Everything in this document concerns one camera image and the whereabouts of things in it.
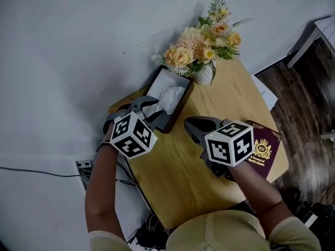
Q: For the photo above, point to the white box device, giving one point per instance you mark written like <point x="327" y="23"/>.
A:
<point x="307" y="218"/>

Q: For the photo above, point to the person's cream knit sweater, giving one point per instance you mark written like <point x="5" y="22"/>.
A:
<point x="222" y="231"/>

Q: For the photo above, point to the yellow and peach flower bouquet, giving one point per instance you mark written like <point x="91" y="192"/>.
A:
<point x="199" y="46"/>

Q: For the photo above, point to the white low cabinet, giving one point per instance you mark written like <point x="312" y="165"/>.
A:
<point x="125" y="208"/>

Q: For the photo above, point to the white slatted desk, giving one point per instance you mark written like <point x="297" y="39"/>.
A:
<point x="324" y="27"/>

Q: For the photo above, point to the dark brown tissue box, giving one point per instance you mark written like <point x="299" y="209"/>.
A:
<point x="180" y="104"/>

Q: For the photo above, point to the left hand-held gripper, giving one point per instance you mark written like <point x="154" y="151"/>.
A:
<point x="131" y="137"/>

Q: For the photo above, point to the person's left forearm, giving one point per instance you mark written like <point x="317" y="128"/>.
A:
<point x="102" y="192"/>

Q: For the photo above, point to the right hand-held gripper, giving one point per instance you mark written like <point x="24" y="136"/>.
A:
<point x="227" y="145"/>

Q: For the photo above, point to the small wooden table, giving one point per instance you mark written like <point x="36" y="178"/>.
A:
<point x="183" y="171"/>

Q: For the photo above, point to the maroon gold-printed book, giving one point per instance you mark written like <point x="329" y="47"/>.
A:
<point x="264" y="150"/>

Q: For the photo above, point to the white textured vase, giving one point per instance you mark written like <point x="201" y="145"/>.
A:
<point x="204" y="76"/>

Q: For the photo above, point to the person's right forearm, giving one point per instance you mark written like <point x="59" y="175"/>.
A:
<point x="256" y="192"/>

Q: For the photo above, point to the black wrist band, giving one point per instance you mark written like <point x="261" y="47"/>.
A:
<point x="104" y="145"/>

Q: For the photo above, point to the white flat panel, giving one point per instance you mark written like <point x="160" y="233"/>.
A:
<point x="265" y="93"/>

